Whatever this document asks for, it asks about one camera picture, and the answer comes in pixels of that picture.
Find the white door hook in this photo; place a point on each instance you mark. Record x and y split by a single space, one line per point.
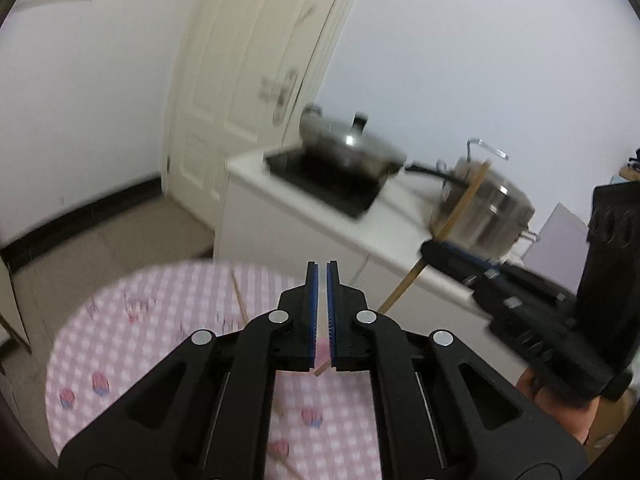
306 16

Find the person's right hand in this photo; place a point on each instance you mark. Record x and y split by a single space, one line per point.
555 410

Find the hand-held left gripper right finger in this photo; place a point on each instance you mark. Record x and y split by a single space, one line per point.
331 310

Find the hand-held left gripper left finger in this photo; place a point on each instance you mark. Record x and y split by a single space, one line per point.
313 305

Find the wooden chopstick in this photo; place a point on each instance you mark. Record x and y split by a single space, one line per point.
455 210
240 295
285 465

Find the black induction cooktop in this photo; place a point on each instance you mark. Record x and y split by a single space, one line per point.
345 192

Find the lavender board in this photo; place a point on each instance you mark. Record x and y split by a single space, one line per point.
555 250

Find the cream panel door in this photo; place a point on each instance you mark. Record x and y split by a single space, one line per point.
225 85

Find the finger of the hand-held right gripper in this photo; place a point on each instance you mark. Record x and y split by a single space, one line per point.
442 262
470 255

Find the pink checkered tablecloth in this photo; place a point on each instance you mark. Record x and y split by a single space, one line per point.
150 335

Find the glass wok lid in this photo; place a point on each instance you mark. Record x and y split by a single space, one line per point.
345 135

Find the white cabinet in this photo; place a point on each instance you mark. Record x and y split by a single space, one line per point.
280 230

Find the steel steamer pot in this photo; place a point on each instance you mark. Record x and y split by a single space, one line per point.
495 215

